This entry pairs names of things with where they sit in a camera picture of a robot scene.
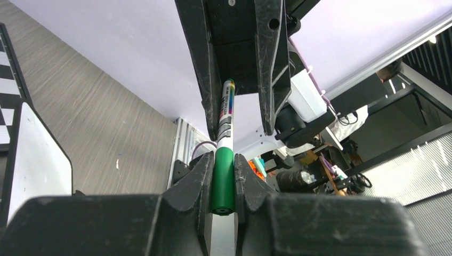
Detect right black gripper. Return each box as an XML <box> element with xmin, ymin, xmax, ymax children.
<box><xmin>174</xmin><ymin>0</ymin><xmax>301</xmax><ymax>142</ymax></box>

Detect black white checkerboard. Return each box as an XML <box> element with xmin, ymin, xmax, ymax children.
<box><xmin>1</xmin><ymin>23</ymin><xmax>31</xmax><ymax>151</ymax></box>

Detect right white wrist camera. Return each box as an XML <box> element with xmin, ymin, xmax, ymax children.
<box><xmin>288</xmin><ymin>69</ymin><xmax>327</xmax><ymax>123</ymax></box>

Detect green marker cap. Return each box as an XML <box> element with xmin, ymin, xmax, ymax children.
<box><xmin>211</xmin><ymin>147</ymin><xmax>235</xmax><ymax>215</ymax></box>

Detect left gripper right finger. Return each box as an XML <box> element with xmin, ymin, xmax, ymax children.
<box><xmin>234</xmin><ymin>154</ymin><xmax>429</xmax><ymax>255</ymax></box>

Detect small whiteboard with stand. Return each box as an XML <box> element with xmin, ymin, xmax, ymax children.
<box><xmin>1</xmin><ymin>100</ymin><xmax>73</xmax><ymax>227</ymax></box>

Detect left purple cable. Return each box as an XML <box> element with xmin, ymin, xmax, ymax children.
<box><xmin>191</xmin><ymin>140</ymin><xmax>218</xmax><ymax>162</ymax></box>

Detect green white marker pen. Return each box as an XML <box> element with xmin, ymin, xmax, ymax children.
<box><xmin>217</xmin><ymin>79</ymin><xmax>235</xmax><ymax>150</ymax></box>

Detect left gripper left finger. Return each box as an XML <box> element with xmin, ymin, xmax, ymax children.
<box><xmin>1</xmin><ymin>153</ymin><xmax>214</xmax><ymax>255</ymax></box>

